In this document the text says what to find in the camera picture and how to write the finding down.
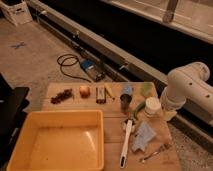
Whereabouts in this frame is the wooden board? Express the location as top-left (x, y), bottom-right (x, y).
top-left (42, 82), bottom-right (181, 171)

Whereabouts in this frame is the blue sponge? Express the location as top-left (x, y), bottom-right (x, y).
top-left (122, 84), bottom-right (133, 96)

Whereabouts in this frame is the white plastic jar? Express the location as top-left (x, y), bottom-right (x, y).
top-left (145, 97), bottom-right (161, 117)

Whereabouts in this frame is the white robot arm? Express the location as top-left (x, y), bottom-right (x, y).
top-left (160, 62), bottom-right (213, 126)

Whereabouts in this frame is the metal fork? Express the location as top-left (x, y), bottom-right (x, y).
top-left (139, 143), bottom-right (172, 163)

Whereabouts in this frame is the black cable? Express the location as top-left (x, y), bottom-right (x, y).
top-left (56, 53), bottom-right (93, 83)

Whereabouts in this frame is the blue power device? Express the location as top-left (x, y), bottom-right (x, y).
top-left (80, 59), bottom-right (105, 82)

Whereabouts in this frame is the dark rectangular box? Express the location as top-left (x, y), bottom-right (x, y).
top-left (96, 87), bottom-right (106, 104)

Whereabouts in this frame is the white handled brush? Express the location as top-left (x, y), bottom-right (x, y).
top-left (120, 119), bottom-right (133, 169)

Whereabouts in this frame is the green plastic cup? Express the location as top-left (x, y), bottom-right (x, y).
top-left (140, 82), bottom-right (152, 98)

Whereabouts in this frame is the black equipment at left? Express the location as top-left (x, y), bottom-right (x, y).
top-left (0, 73), bottom-right (29, 167)

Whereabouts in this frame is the dark metal cup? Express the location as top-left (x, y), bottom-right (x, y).
top-left (120, 94), bottom-right (132, 112)

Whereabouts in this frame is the bunch of dark grapes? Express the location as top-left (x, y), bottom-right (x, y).
top-left (51, 89), bottom-right (74, 104)

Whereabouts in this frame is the orange apple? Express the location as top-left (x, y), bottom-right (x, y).
top-left (79, 86), bottom-right (90, 98)

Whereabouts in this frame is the white cardboard box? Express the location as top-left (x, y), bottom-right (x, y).
top-left (0, 0), bottom-right (32, 26)

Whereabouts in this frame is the yellow plastic tray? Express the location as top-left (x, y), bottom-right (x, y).
top-left (7, 110), bottom-right (104, 171)

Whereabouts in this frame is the blue crumpled cloth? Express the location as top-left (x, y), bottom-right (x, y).
top-left (132, 121), bottom-right (156, 152)

